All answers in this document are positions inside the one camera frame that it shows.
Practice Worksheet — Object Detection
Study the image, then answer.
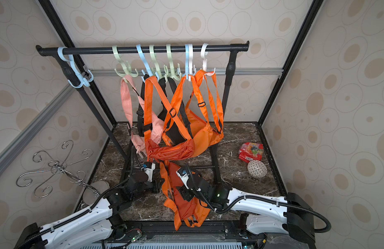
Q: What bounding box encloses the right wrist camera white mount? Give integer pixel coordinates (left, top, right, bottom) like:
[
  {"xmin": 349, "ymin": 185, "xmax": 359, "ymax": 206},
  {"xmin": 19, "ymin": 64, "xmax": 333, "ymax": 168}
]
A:
[{"xmin": 176, "ymin": 166, "xmax": 195, "ymax": 189}]

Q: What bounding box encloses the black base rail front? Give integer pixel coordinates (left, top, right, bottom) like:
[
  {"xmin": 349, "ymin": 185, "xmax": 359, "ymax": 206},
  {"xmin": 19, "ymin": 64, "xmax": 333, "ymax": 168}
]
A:
[{"xmin": 40, "ymin": 215, "xmax": 315, "ymax": 249}]

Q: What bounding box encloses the red snack packet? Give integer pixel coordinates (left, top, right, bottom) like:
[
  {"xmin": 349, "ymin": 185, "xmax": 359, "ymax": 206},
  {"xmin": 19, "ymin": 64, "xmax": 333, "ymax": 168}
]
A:
[{"xmin": 238, "ymin": 142, "xmax": 264, "ymax": 163}]

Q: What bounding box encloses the light blue hook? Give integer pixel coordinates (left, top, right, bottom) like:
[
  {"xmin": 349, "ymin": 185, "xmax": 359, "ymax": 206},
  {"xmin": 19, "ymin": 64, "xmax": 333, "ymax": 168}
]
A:
[
  {"xmin": 57, "ymin": 47, "xmax": 94, "ymax": 89},
  {"xmin": 136, "ymin": 45, "xmax": 154, "ymax": 77},
  {"xmin": 184, "ymin": 44, "xmax": 191, "ymax": 80}
]

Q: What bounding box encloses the white hook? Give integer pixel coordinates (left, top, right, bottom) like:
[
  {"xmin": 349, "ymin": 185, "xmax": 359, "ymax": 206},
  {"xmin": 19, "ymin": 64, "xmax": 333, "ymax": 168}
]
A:
[
  {"xmin": 187, "ymin": 44, "xmax": 195, "ymax": 81},
  {"xmin": 200, "ymin": 43, "xmax": 216, "ymax": 76}
]

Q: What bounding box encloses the pink sling bag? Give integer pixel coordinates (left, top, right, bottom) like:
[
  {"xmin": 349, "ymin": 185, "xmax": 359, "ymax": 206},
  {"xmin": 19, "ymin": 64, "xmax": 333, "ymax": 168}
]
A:
[{"xmin": 120, "ymin": 75, "xmax": 164, "ymax": 154}]

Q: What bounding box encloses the black corner frame post right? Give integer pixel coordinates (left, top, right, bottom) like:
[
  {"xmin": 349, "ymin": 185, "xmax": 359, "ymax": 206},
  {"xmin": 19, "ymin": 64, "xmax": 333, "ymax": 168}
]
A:
[{"xmin": 258, "ymin": 0, "xmax": 324, "ymax": 128}]

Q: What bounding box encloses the black corner frame post left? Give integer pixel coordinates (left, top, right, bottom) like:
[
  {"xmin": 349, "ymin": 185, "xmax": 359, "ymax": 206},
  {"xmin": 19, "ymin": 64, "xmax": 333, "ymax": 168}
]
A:
[{"xmin": 38, "ymin": 0, "xmax": 117, "ymax": 127}]

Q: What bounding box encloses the patterned round ball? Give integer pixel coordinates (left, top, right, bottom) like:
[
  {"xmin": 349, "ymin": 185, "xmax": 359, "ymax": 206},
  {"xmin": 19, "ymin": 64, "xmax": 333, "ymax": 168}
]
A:
[{"xmin": 247, "ymin": 160, "xmax": 268, "ymax": 178}]

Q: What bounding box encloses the light green hook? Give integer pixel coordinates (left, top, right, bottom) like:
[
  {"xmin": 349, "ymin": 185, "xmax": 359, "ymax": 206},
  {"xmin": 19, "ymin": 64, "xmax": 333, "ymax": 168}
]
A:
[
  {"xmin": 112, "ymin": 46, "xmax": 139, "ymax": 78},
  {"xmin": 164, "ymin": 44, "xmax": 182, "ymax": 81},
  {"xmin": 149, "ymin": 45, "xmax": 162, "ymax": 81}
]

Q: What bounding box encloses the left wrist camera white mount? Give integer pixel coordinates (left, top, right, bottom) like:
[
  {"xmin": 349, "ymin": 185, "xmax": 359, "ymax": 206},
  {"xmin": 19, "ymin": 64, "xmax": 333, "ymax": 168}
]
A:
[{"xmin": 142, "ymin": 162, "xmax": 156, "ymax": 182}]

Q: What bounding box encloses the black corner frame post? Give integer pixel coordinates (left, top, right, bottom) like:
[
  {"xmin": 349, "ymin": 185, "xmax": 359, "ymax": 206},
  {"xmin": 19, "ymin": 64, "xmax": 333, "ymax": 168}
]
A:
[
  {"xmin": 258, "ymin": 0, "xmax": 324, "ymax": 128},
  {"xmin": 38, "ymin": 0, "xmax": 117, "ymax": 127}
]

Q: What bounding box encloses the dark grey clothes rack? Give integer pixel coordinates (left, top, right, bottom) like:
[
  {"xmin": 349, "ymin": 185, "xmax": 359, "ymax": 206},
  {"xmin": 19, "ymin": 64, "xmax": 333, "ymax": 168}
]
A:
[{"xmin": 35, "ymin": 41, "xmax": 251, "ymax": 187}]

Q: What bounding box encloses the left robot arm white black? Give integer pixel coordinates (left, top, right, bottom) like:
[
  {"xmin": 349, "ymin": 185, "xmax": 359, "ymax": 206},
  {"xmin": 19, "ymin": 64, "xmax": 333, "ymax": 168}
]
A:
[{"xmin": 15, "ymin": 172, "xmax": 164, "ymax": 249}]

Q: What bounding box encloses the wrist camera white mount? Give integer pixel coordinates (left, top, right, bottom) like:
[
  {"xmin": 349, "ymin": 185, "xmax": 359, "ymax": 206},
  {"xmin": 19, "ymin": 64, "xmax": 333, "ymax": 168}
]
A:
[
  {"xmin": 176, "ymin": 166, "xmax": 195, "ymax": 189},
  {"xmin": 142, "ymin": 162, "xmax": 156, "ymax": 182}
]

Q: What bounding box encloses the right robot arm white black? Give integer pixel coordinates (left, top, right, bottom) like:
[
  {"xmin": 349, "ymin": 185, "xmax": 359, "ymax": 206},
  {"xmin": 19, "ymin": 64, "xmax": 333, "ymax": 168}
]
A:
[{"xmin": 176, "ymin": 169, "xmax": 316, "ymax": 249}]

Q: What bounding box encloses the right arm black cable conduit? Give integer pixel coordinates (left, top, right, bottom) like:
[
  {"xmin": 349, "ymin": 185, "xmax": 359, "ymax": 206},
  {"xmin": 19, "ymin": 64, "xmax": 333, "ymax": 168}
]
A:
[{"xmin": 185, "ymin": 164, "xmax": 332, "ymax": 234}]

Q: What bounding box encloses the chrome jewelry stand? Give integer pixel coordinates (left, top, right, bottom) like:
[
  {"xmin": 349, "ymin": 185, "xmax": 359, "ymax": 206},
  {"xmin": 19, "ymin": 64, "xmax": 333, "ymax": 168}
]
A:
[{"xmin": 15, "ymin": 140, "xmax": 100, "ymax": 199}]

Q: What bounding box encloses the aluminium rail left wall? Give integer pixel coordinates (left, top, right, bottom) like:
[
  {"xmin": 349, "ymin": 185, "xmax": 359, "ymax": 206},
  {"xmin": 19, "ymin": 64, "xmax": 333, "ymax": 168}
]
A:
[{"xmin": 0, "ymin": 86, "xmax": 75, "ymax": 176}]

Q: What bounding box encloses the dark orange sling bag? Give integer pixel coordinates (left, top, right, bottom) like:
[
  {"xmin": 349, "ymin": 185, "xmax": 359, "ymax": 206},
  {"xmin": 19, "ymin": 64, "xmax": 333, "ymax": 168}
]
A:
[
  {"xmin": 159, "ymin": 161, "xmax": 210, "ymax": 230},
  {"xmin": 144, "ymin": 70, "xmax": 224, "ymax": 161}
]

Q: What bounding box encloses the black sling bag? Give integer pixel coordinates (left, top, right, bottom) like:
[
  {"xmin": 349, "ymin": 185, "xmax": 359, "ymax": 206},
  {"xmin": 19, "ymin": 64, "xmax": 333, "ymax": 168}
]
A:
[
  {"xmin": 137, "ymin": 74, "xmax": 148, "ymax": 137},
  {"xmin": 158, "ymin": 78, "xmax": 193, "ymax": 145}
]

